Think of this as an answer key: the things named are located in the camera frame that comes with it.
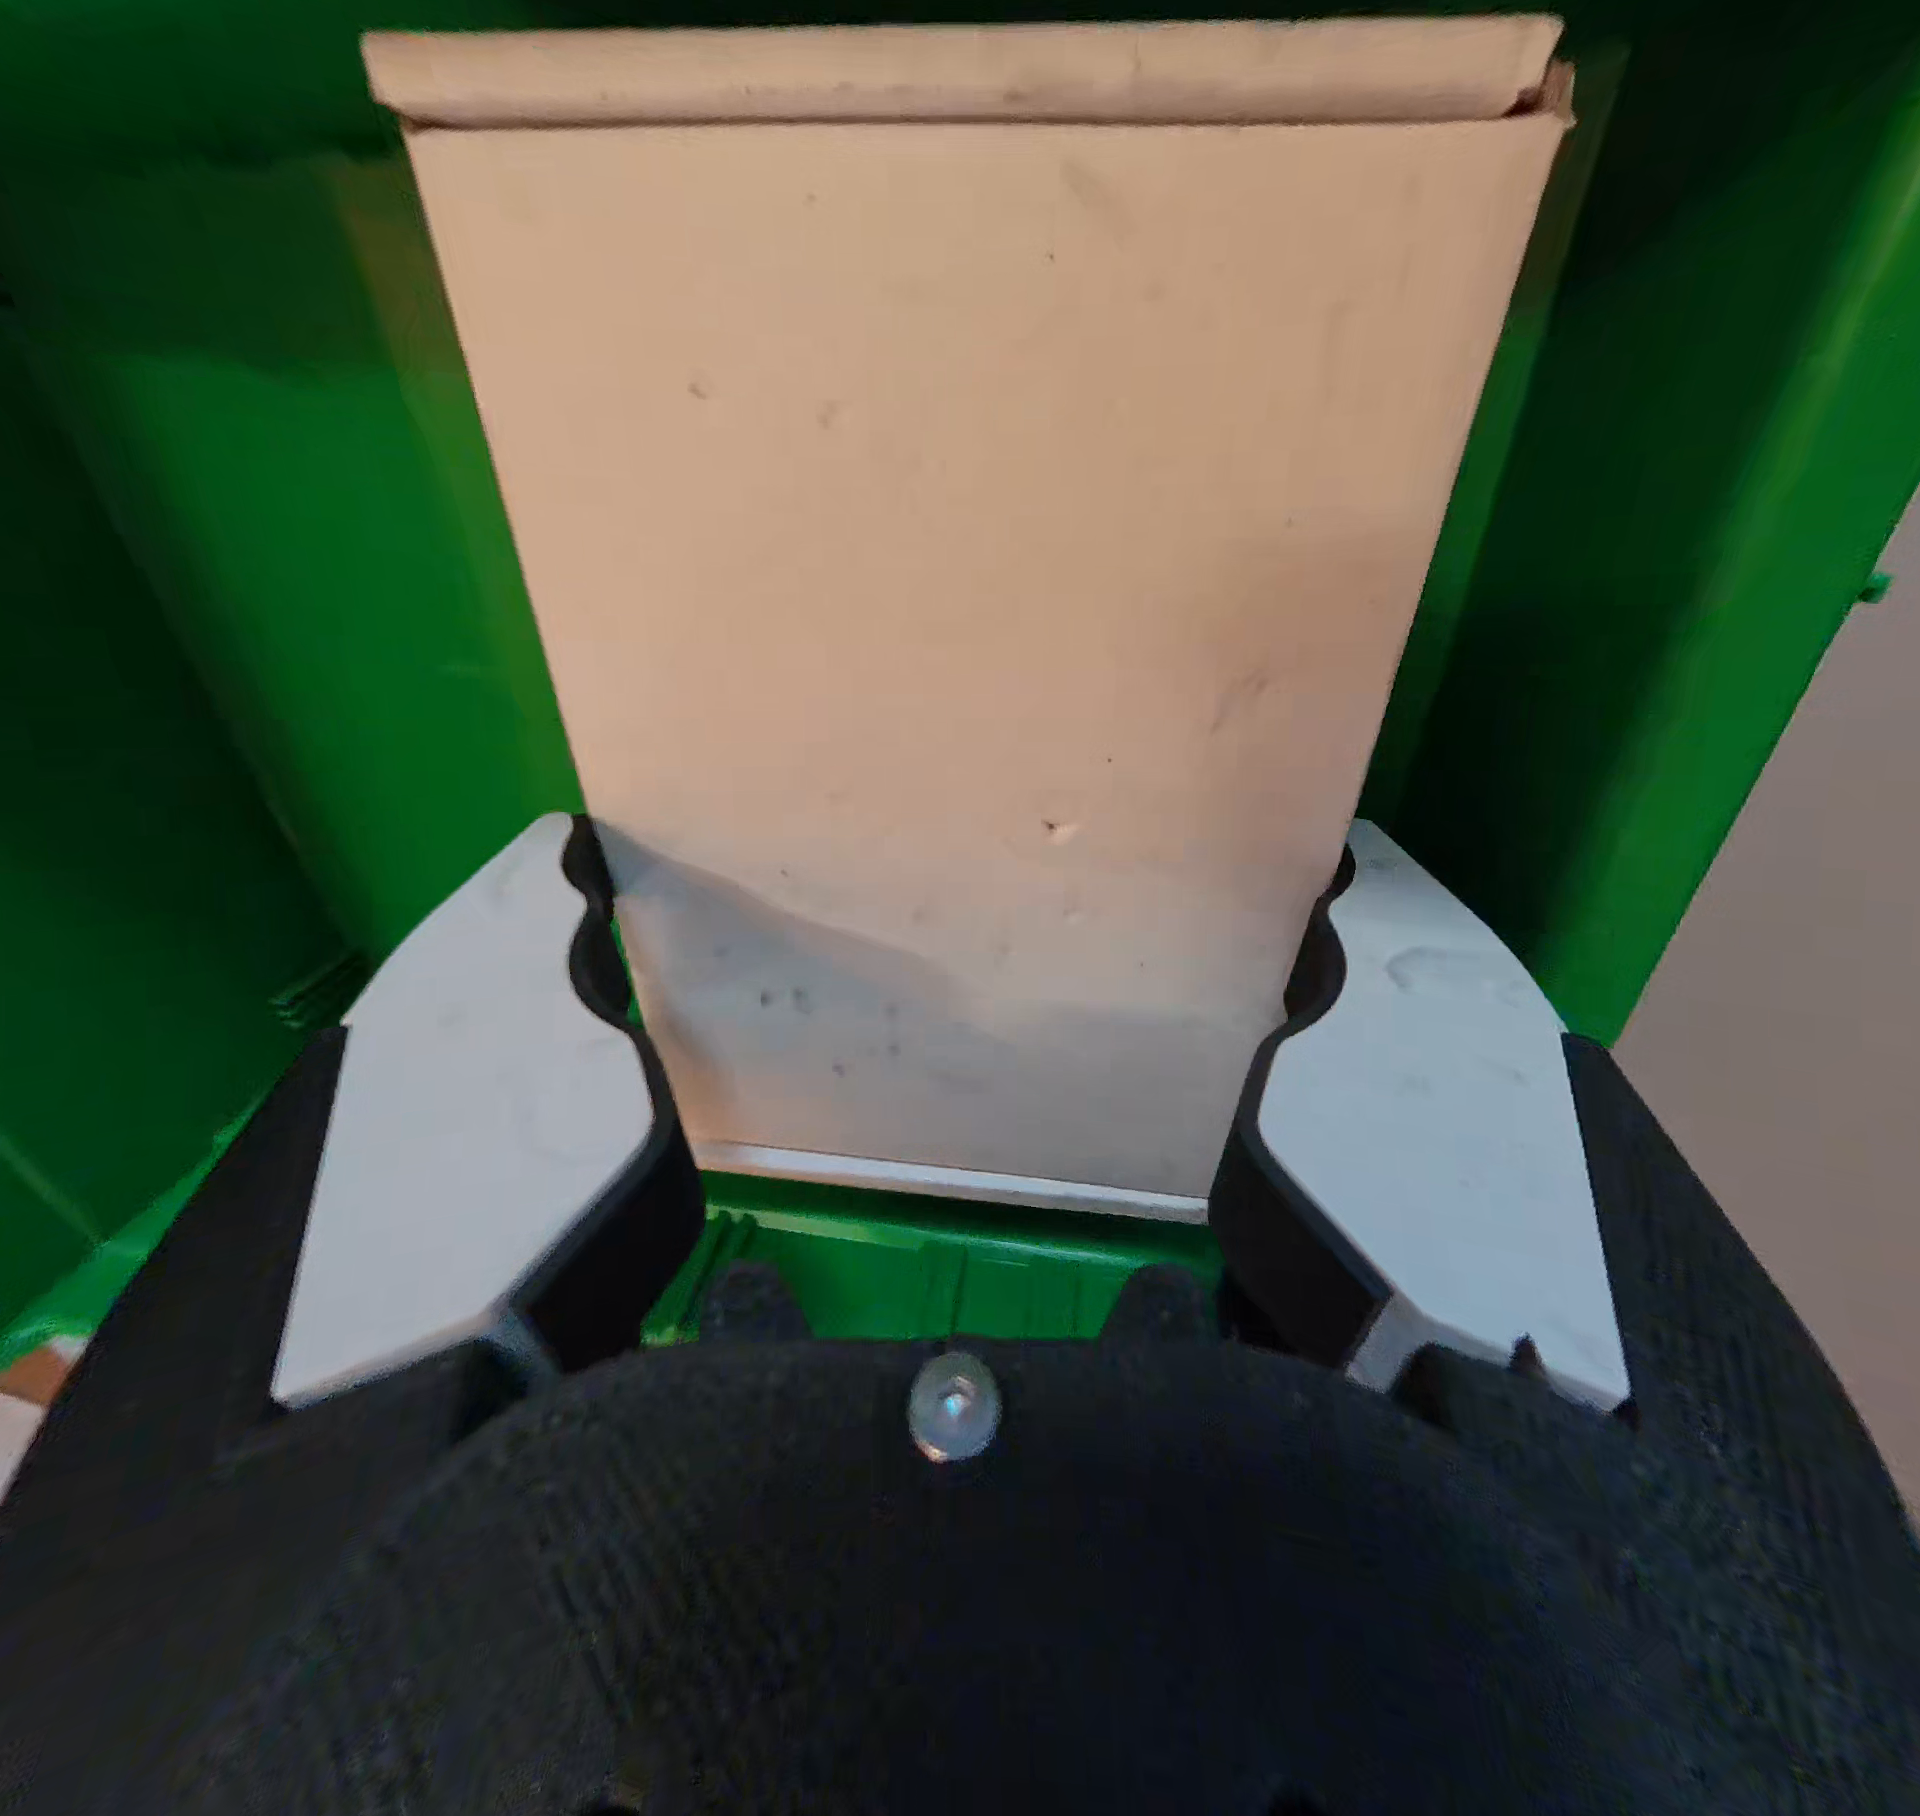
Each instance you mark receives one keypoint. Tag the green plastic bin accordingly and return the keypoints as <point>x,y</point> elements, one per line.
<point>224,496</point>

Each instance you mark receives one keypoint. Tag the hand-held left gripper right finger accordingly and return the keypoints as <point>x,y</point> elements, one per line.
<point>1442,1140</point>

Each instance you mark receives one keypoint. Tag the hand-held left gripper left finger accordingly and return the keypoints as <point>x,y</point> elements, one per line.
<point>465,1125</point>

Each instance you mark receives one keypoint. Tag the white cardboard mailer box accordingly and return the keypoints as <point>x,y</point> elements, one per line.
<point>962,496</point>

